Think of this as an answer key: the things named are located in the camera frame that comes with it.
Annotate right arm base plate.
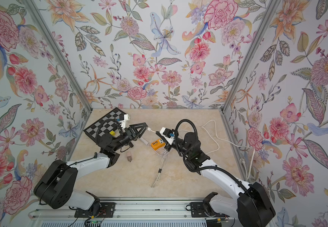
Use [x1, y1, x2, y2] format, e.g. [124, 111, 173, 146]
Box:
[186, 201, 229, 218]

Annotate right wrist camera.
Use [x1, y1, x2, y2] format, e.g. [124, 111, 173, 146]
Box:
[159, 127, 176, 145]

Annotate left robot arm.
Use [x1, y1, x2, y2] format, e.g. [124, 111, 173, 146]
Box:
[33, 119, 148, 212]

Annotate white pink electric toothbrush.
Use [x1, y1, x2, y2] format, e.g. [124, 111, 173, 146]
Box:
[140, 138, 151, 146]

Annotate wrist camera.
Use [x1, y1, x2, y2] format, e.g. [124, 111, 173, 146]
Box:
[118, 114, 130, 129]
[159, 127, 176, 145]

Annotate orange power strip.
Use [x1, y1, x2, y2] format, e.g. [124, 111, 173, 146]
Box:
[150, 139, 165, 151]

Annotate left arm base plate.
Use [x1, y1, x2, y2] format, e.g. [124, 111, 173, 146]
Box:
[74, 202, 116, 218]

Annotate pinkish white USB cable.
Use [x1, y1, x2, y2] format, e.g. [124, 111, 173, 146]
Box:
[152, 148, 170, 159]

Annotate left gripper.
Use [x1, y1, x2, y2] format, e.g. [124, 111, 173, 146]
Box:
[111, 125, 147, 153]

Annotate black white checkerboard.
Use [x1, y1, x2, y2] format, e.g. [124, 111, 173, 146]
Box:
[84, 108, 126, 142]

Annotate aluminium front rail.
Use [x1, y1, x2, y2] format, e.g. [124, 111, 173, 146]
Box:
[28, 198, 242, 227]

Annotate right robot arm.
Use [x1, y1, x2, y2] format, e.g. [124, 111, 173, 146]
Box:
[157, 119, 275, 227]

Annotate white power strip cord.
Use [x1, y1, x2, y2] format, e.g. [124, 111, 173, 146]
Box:
[200, 119, 256, 181]

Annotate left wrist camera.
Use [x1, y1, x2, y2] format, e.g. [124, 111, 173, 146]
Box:
[118, 114, 130, 129]

